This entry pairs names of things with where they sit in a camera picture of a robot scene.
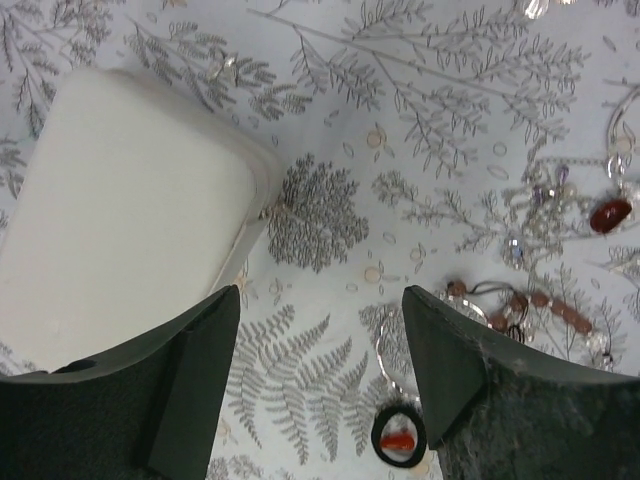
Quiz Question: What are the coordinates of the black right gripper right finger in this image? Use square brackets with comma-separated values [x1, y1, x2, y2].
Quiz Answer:
[402, 286, 639, 479]

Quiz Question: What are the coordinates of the silver flower brooch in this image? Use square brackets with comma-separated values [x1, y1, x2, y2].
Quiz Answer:
[514, 0, 576, 20]

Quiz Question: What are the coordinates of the small silver earring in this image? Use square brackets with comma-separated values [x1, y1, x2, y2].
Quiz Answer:
[206, 53, 239, 86]

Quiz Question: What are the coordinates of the small black hair tie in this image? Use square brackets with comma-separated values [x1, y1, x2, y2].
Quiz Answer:
[371, 405, 429, 469]

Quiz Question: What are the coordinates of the beige jewelry box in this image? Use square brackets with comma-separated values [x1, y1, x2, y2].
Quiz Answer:
[1, 68, 284, 371]

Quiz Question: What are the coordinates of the thin twisted silver bangle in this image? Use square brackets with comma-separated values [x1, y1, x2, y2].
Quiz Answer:
[374, 291, 490, 404]

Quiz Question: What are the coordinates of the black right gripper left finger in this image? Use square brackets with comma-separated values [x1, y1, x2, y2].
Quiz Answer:
[1, 285, 240, 479]

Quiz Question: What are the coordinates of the pink bead cord bracelet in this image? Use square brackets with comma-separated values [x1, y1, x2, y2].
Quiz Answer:
[444, 277, 621, 371]

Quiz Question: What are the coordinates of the red teardrop pendant earring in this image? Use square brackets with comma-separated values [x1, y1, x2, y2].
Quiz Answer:
[379, 431, 416, 452]

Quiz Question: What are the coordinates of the floral patterned tablecloth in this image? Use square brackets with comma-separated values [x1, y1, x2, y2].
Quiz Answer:
[1, 1, 639, 479]

